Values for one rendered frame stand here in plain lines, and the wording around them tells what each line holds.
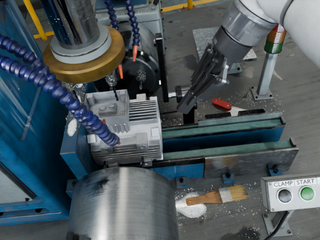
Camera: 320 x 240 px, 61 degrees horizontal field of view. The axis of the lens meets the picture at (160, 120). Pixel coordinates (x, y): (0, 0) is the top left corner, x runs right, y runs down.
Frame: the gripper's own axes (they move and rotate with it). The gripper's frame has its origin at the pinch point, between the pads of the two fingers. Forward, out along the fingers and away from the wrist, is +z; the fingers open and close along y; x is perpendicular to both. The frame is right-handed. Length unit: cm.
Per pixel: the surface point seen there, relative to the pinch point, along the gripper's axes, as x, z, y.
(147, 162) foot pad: -1.1, 24.0, 3.4
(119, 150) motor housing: -10.3, 22.1, 2.5
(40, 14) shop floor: -76, 180, -294
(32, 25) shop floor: -80, 183, -268
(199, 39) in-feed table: 25, 16, -64
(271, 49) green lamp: 36.3, -5.2, -33.9
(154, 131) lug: -3.5, 13.2, 0.5
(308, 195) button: 26.4, -2.1, 21.9
